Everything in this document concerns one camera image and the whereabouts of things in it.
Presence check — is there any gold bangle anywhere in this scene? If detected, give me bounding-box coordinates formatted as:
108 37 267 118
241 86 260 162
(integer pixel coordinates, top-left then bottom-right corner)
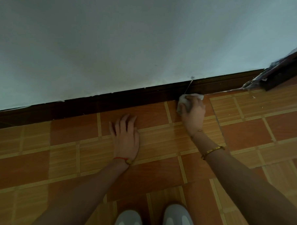
201 145 226 162

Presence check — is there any red string bracelet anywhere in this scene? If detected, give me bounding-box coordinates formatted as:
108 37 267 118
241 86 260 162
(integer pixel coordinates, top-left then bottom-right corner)
113 156 134 165

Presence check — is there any person's right hand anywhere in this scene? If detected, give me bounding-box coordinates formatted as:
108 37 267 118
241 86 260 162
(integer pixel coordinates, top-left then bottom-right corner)
177 94 207 138

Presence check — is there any person's left forearm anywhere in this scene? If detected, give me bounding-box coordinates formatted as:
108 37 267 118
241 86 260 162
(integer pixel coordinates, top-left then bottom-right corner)
30 156 132 225

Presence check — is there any person's left hand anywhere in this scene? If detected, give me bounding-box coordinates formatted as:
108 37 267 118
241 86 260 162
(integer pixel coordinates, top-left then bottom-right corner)
108 113 142 163

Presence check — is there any person's left grey white shoe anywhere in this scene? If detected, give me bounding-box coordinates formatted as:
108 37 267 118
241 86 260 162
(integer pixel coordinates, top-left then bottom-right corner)
113 209 145 225

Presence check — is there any dark wooden door frame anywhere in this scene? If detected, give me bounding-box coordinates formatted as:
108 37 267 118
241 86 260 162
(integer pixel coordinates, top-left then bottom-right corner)
259 35 297 93

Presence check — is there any torn protective film strip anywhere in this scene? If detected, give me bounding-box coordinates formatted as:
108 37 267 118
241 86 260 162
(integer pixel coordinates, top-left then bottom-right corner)
242 56 289 91

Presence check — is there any dark brown baseboard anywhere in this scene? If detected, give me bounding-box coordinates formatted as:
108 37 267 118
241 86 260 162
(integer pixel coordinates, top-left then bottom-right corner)
0 57 266 144

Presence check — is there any person's grey white shoe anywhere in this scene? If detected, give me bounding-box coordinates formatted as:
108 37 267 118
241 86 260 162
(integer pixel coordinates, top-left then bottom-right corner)
162 203 198 225
113 209 145 225

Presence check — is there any person's right forearm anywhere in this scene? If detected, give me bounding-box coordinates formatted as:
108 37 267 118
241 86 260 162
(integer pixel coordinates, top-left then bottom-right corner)
187 130 297 225

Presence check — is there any white cleaning cloth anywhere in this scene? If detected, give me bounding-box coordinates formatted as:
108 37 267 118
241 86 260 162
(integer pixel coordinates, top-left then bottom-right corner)
176 93 205 115

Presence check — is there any person's right grey white shoe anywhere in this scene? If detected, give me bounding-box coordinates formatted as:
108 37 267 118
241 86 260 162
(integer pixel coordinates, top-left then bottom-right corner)
162 203 198 225

